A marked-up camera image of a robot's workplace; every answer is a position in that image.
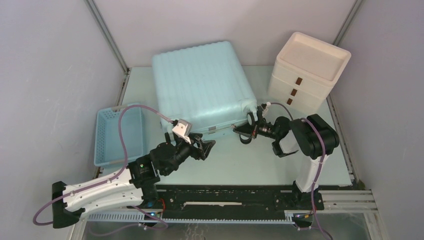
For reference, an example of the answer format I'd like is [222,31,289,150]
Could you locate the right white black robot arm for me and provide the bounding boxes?
[233,113,340,209]

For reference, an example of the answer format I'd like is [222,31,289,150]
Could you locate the aluminium frame rail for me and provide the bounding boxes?
[69,184,389,240]

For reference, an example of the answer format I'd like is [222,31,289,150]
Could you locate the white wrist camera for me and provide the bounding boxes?
[256,101,271,121]
[172,118,192,145]

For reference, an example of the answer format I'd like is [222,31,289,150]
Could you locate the light blue ribbed suitcase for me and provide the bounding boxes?
[151,41,258,140]

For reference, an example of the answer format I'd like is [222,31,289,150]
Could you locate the blue perforated plastic basket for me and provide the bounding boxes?
[93,107,147,168]

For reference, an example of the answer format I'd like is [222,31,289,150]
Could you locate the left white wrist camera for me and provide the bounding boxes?
[172,118,192,145]

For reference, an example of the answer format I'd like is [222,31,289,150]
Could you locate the cream plastic drawer cabinet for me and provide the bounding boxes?
[267,32,352,116]

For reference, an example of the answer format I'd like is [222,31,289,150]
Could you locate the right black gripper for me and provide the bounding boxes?
[234,112,280,140]

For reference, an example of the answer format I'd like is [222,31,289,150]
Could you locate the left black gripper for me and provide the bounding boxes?
[163,132,216,176]

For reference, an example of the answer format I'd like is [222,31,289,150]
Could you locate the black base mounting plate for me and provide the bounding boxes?
[138,184,325,221]

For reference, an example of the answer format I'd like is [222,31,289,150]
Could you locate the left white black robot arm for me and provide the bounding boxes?
[52,133,216,229]

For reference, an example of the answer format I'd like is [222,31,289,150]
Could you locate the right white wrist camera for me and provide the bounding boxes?
[256,101,271,121]

